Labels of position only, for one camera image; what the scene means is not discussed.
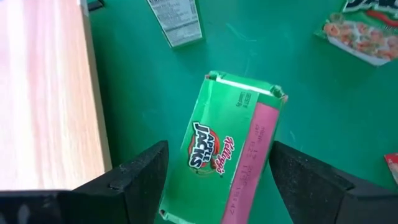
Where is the red Froot Loops cereal box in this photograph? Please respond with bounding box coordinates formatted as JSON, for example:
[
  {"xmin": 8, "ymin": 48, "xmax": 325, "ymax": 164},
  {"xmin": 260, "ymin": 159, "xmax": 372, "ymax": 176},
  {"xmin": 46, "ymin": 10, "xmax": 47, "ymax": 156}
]
[{"xmin": 384, "ymin": 152, "xmax": 398, "ymax": 186}]

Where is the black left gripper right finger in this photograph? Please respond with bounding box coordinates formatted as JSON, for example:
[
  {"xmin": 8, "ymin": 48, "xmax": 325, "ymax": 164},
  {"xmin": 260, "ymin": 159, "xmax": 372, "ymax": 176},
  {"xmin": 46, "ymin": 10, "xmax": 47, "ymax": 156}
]
[{"xmin": 269, "ymin": 140, "xmax": 398, "ymax": 224}]

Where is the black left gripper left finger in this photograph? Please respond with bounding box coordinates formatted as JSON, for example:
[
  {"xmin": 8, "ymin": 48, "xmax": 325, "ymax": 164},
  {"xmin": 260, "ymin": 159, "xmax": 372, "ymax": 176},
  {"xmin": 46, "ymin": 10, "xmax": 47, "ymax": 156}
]
[{"xmin": 0, "ymin": 139, "xmax": 170, "ymax": 224}]

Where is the wooden shelf board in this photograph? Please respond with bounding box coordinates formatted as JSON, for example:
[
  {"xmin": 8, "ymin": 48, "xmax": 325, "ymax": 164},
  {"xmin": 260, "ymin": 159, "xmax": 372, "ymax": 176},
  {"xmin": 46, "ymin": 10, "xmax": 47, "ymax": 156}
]
[{"xmin": 0, "ymin": 0, "xmax": 113, "ymax": 191}]

